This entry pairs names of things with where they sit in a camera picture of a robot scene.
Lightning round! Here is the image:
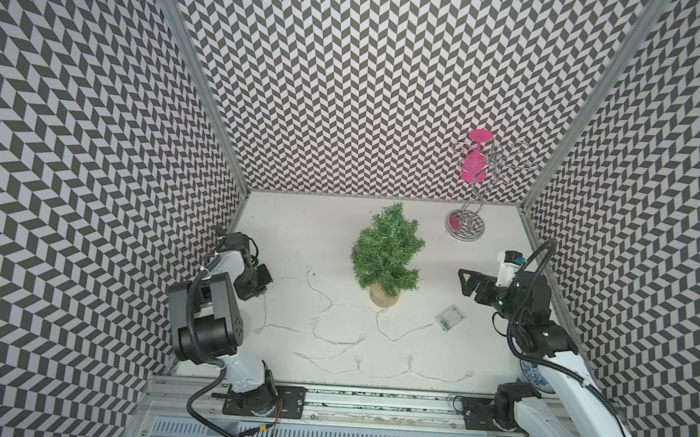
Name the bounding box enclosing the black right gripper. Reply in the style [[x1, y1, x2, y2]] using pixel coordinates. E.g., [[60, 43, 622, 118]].
[[454, 268, 527, 326]]

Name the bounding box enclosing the small green christmas tree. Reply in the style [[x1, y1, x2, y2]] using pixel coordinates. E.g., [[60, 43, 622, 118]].
[[351, 203, 426, 309]]

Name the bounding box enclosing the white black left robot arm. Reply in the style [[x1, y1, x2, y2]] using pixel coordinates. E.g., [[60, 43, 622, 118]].
[[165, 231, 280, 417]]

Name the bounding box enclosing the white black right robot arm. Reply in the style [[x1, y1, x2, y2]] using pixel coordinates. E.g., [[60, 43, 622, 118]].
[[458, 269, 633, 437]]

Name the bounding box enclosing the clear battery box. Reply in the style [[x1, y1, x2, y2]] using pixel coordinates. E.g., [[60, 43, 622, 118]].
[[434, 305, 466, 332]]

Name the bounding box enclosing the blue white patterned plate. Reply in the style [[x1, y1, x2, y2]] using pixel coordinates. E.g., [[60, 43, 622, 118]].
[[519, 360, 556, 394]]

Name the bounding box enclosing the pink wine glass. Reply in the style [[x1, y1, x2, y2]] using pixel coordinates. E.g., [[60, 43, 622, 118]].
[[461, 130, 494, 184]]

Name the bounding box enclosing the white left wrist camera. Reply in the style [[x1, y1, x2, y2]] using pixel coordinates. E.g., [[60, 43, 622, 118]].
[[216, 231, 259, 268]]

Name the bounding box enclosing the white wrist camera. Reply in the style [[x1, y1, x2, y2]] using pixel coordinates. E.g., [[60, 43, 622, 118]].
[[496, 250, 526, 288], [216, 231, 259, 268]]

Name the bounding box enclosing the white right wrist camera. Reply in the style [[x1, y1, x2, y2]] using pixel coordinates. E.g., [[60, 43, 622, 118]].
[[496, 250, 526, 288]]

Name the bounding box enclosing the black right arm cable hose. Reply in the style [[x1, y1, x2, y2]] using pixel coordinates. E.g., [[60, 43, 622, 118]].
[[498, 236, 602, 391]]

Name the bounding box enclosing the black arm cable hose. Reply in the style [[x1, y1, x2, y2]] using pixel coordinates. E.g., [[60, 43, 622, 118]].
[[498, 236, 602, 391], [176, 267, 264, 437]]

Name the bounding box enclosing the aluminium front rail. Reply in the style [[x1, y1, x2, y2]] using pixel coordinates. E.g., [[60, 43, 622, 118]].
[[133, 376, 582, 437]]

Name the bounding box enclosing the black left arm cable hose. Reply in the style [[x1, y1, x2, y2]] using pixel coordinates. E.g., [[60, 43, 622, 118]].
[[176, 267, 264, 437]]

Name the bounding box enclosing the aluminium corner post right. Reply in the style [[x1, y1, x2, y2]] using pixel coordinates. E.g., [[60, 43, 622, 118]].
[[520, 0, 673, 215]]

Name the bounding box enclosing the aluminium corner post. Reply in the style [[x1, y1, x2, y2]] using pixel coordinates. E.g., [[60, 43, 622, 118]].
[[130, 0, 262, 196], [520, 0, 673, 215]]

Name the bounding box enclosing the aluminium corner post left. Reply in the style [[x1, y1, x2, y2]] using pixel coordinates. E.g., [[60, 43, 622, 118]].
[[130, 0, 262, 196]]

